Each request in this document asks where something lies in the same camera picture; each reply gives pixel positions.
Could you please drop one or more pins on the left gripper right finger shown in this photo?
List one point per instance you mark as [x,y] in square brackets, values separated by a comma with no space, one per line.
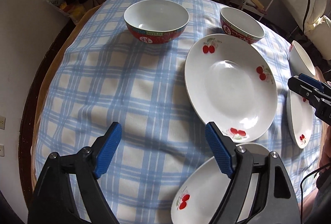
[222,148]

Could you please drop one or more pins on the large cherry plate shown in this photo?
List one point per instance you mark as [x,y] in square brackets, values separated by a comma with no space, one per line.
[229,82]

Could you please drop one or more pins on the large red bowl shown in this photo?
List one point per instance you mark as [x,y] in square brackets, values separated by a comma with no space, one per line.
[156,21]

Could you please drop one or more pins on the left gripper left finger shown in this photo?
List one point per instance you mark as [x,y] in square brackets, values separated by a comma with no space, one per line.
[105,147]

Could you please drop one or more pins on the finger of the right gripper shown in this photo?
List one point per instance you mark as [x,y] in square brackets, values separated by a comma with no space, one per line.
[313,82]
[303,89]

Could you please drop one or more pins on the small red-rimmed bowl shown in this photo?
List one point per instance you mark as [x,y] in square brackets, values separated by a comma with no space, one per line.
[300,61]

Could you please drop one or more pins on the blue plaid tablecloth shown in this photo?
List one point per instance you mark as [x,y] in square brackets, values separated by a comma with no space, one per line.
[107,75]

